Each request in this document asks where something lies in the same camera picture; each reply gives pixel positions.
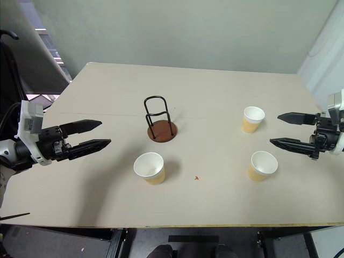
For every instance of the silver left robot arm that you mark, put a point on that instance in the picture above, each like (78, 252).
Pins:
(13, 151)

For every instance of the dark rounded shape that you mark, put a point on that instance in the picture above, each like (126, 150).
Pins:
(160, 252)

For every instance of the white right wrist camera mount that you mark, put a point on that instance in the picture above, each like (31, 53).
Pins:
(335, 107)

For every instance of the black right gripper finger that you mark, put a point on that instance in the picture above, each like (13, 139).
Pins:
(295, 145)
(298, 118)

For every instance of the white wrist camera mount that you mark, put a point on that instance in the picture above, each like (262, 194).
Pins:
(31, 121)
(335, 107)

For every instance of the tan paper cup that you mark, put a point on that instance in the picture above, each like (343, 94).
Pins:
(157, 179)
(255, 175)
(248, 126)

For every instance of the thin black rod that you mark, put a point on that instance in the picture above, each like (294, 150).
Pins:
(14, 216)

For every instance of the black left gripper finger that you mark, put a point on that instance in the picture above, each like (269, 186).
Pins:
(83, 125)
(91, 146)

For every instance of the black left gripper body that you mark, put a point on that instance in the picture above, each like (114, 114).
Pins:
(49, 142)

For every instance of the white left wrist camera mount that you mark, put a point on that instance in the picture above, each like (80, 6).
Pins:
(31, 121)

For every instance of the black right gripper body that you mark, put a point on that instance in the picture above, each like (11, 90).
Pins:
(323, 135)

